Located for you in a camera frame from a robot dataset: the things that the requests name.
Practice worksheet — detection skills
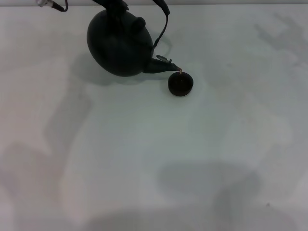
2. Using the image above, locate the left gripper cable with connector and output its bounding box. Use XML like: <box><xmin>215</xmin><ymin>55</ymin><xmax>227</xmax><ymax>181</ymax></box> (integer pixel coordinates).
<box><xmin>36</xmin><ymin>0</ymin><xmax>69</xmax><ymax>13</ymax></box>

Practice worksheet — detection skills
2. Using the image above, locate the small dark teacup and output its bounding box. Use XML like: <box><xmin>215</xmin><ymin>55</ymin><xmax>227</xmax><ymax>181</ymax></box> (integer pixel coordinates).
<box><xmin>167</xmin><ymin>71</ymin><xmax>194</xmax><ymax>97</ymax></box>

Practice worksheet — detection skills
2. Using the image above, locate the black round teapot with handle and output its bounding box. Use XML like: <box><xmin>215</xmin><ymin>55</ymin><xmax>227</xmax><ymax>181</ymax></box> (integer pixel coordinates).
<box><xmin>86</xmin><ymin>0</ymin><xmax>183</xmax><ymax>78</ymax></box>

